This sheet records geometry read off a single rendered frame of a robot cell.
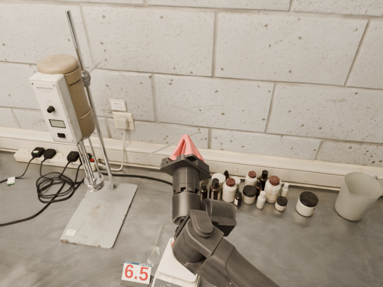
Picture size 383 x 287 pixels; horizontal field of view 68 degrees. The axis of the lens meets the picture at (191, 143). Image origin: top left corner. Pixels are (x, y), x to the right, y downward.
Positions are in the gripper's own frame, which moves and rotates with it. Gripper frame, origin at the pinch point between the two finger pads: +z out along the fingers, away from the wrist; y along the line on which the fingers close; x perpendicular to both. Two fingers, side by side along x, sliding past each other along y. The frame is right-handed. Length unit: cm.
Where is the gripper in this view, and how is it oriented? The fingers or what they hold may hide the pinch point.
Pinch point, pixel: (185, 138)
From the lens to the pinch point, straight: 66.1
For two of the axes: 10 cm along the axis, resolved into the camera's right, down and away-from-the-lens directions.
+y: -5.9, -4.4, -6.8
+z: -0.2, -8.3, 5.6
